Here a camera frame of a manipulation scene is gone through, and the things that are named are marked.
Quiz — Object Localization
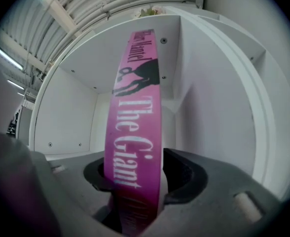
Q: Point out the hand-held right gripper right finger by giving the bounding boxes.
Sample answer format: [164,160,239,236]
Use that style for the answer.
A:
[149,148,290,237]

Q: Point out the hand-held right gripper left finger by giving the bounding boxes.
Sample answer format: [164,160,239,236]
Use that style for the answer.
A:
[0,132,117,237]

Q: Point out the white shelf cubby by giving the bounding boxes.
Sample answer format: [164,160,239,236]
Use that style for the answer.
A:
[29,14,255,181]

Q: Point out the pink spine book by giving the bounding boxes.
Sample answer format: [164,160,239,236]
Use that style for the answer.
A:
[103,28,166,236]

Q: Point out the white desk with drawers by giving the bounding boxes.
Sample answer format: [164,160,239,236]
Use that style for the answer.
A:
[28,5,290,203]

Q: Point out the long ceiling light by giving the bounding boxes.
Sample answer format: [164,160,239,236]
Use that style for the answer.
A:
[6,79,25,90]
[0,47,25,71]

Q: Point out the pale artificial flowers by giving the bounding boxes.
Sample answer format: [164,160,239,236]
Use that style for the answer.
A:
[137,5,165,18]

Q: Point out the bundle of white ceiling pipes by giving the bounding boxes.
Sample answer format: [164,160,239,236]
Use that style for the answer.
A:
[60,0,200,28]

